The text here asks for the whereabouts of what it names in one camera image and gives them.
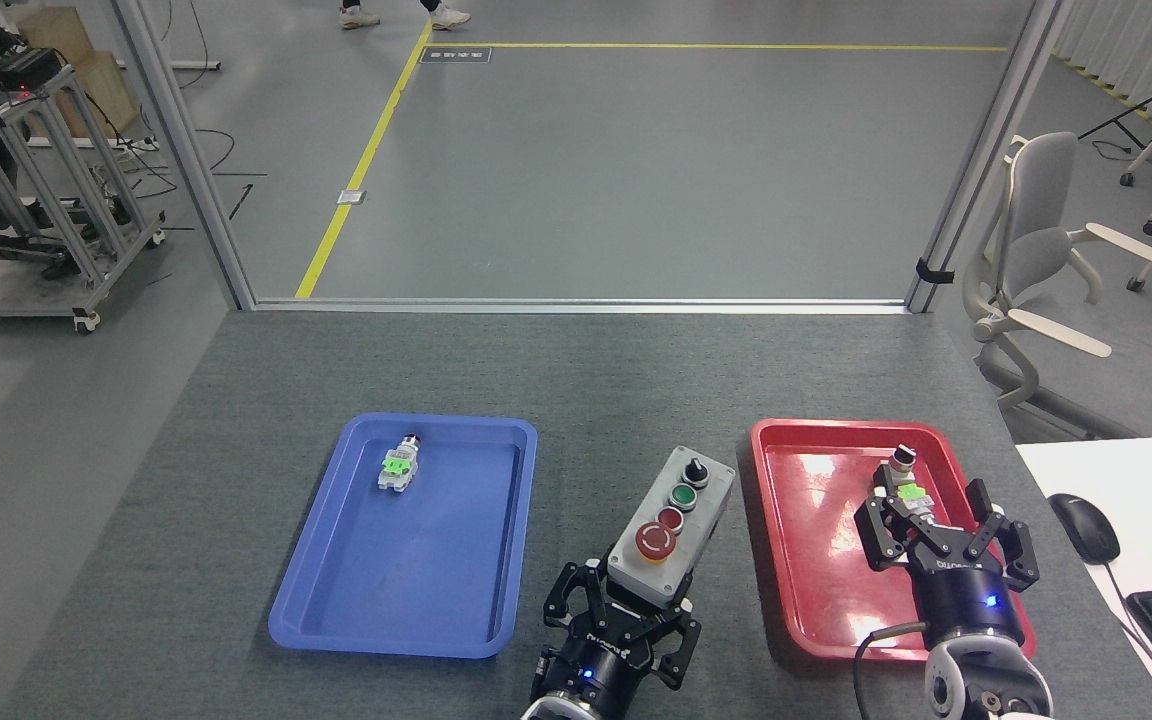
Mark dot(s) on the aluminium frame cart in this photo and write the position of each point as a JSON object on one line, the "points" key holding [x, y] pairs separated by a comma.
{"points": [[66, 200]]}

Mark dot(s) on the silver floor outlet plate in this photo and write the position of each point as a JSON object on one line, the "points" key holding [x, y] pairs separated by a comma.
{"points": [[352, 196]]}

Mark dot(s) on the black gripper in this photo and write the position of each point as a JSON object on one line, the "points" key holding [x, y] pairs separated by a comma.
{"points": [[966, 600], [601, 655]]}

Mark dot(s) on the red plastic tray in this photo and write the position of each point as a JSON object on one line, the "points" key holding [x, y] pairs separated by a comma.
{"points": [[806, 540]]}

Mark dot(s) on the person's foot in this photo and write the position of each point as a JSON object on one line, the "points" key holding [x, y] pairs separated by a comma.
{"points": [[449, 15], [359, 17]]}

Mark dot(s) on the silver aluminium rail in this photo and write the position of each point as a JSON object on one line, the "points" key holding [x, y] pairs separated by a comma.
{"points": [[576, 306]]}

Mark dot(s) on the black knob selector switch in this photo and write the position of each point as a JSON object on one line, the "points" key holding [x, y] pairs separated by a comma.
{"points": [[901, 470]]}

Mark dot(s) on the red push button switch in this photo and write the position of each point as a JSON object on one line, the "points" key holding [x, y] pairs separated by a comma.
{"points": [[396, 470]]}

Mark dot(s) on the cardboard box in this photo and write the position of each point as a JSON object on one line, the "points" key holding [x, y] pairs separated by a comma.
{"points": [[96, 85]]}

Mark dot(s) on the black post clip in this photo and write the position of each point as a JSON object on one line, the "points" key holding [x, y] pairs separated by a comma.
{"points": [[934, 271]]}

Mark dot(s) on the black computer mouse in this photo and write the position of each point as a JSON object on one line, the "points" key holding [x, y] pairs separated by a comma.
{"points": [[1084, 528]]}

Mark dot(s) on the grey office chair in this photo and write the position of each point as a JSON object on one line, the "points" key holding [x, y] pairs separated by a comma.
{"points": [[1046, 240]]}

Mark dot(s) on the grey three-button control box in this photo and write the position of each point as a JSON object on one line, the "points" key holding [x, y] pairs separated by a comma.
{"points": [[676, 520]]}

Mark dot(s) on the silver aluminium post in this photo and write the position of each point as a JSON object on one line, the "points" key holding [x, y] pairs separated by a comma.
{"points": [[181, 150], [986, 150]]}

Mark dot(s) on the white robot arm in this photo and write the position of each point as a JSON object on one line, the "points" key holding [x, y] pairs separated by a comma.
{"points": [[551, 710], [986, 685]]}

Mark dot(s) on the dark floor label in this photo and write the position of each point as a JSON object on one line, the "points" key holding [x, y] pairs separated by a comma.
{"points": [[455, 55]]}

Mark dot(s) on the white curtain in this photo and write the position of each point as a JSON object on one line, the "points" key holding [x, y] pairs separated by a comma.
{"points": [[1136, 40]]}

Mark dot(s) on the blue plastic tray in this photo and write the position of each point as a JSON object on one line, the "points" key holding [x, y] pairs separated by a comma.
{"points": [[416, 560]]}

